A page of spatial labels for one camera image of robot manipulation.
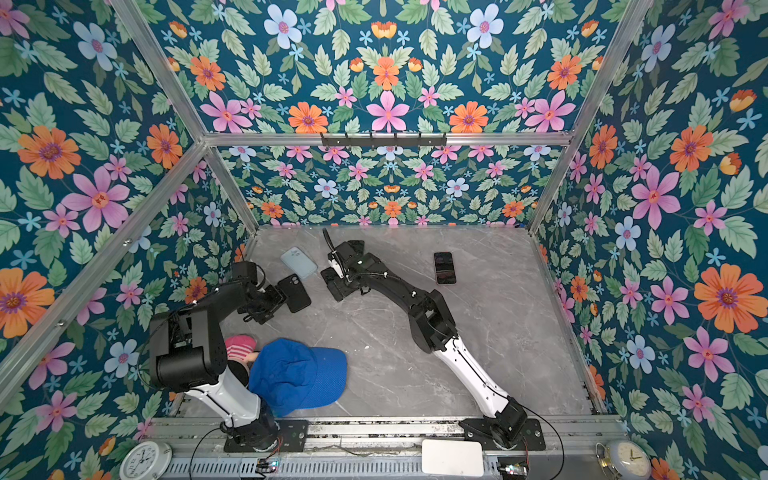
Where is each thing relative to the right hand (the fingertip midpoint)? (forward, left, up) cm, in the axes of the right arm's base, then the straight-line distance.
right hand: (344, 282), depth 100 cm
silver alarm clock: (-50, -73, 0) cm, 88 cm away
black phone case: (-2, +18, -4) cm, 18 cm away
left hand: (-6, +18, +3) cm, 19 cm away
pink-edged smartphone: (+9, -36, -3) cm, 37 cm away
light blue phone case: (+11, +18, -2) cm, 21 cm away
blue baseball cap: (-30, +12, -2) cm, 33 cm away
